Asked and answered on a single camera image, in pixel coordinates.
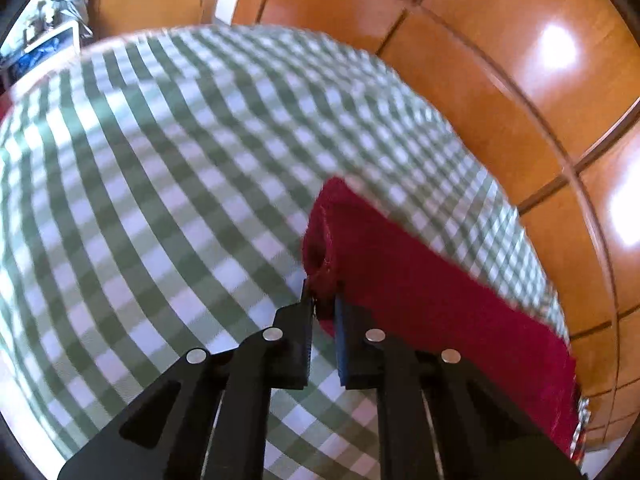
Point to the red fleece garment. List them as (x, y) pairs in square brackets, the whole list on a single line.
[(430, 290)]

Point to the wooden wardrobe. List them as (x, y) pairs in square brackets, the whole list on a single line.
[(475, 60)]

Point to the green checkered tablecloth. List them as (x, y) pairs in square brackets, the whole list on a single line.
[(190, 200)]

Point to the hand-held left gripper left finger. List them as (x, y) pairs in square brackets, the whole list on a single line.
[(298, 340)]

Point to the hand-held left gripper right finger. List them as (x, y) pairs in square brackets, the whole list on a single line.
[(343, 345)]

